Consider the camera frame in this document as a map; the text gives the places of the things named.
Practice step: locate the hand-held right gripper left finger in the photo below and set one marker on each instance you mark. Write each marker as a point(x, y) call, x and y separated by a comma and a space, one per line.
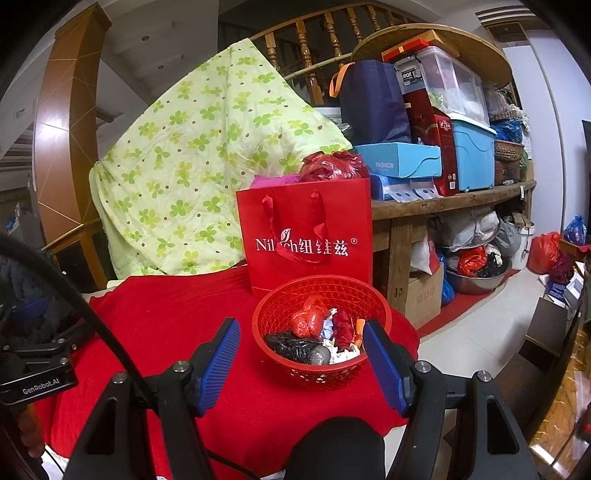
point(221, 364)

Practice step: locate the red cloth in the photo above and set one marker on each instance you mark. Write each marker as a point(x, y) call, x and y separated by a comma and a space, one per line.
point(175, 314)

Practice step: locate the black plastic bag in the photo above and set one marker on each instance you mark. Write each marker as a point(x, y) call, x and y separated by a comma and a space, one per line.
point(295, 348)

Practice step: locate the clear storage box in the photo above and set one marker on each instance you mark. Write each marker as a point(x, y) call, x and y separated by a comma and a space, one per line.
point(443, 78)

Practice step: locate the wooden column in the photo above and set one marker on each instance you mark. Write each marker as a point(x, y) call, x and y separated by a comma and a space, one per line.
point(64, 115)

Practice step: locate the light blue shoe box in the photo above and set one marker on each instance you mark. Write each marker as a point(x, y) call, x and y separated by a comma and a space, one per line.
point(397, 159)

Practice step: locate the cardboard box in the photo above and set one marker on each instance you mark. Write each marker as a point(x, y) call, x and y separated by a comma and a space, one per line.
point(422, 295)

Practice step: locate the wicker basket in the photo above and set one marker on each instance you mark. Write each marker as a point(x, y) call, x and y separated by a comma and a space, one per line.
point(510, 150)

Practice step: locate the wooden bench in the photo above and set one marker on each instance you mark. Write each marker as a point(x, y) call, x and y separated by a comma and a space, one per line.
point(461, 198)

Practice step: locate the white pot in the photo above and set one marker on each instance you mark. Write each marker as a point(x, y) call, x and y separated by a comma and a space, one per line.
point(521, 244)

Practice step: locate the person's left hand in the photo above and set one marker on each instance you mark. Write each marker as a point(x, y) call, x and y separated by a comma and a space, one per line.
point(30, 429)

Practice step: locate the wooden stair railing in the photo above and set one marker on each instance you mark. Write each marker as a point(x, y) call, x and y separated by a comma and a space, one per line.
point(304, 46)

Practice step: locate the green clover quilt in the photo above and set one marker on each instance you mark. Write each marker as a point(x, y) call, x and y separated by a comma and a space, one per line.
point(194, 161)

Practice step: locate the blue white shoe box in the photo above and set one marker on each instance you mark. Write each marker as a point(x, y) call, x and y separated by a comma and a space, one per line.
point(406, 189)

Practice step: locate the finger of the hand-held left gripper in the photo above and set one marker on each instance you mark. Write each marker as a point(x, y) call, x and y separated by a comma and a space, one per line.
point(74, 339)

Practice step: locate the blue face mask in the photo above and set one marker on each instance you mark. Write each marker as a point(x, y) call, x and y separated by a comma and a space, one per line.
point(327, 328)

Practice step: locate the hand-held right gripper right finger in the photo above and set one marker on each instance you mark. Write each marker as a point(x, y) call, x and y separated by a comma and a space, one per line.
point(385, 369)

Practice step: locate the orange candy wrapper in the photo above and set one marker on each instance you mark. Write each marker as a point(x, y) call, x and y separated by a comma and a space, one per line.
point(360, 330)

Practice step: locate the red mesh basket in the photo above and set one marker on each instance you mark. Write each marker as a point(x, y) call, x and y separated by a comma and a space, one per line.
point(323, 376)

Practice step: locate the red plastic bag ball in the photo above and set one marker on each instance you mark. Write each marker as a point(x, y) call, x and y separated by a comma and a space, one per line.
point(308, 323)

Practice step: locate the red carton box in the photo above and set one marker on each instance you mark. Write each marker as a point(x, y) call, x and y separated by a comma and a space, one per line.
point(434, 138)

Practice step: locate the flat red orange box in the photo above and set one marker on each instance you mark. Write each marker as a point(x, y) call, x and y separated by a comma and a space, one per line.
point(415, 44)

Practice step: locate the tied blue plastic bag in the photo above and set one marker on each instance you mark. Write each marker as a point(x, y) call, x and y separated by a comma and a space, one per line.
point(576, 230)

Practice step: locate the round wooden tabletop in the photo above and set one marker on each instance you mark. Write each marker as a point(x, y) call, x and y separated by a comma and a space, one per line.
point(480, 50)

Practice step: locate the crumpled red plastic bag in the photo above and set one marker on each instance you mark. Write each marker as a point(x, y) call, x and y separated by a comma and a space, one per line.
point(334, 166)

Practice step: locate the white plastic bag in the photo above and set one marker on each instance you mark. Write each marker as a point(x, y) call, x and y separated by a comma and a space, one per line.
point(341, 354)

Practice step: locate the blue storage bin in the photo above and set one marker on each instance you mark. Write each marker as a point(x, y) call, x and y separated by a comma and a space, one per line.
point(473, 152)

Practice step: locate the black lace garment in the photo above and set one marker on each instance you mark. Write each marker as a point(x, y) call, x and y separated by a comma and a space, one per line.
point(18, 281)

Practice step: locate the metal basin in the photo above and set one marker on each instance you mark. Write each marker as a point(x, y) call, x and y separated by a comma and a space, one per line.
point(475, 281)

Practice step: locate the red paper bag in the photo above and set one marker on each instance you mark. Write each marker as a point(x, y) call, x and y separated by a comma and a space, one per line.
point(304, 226)

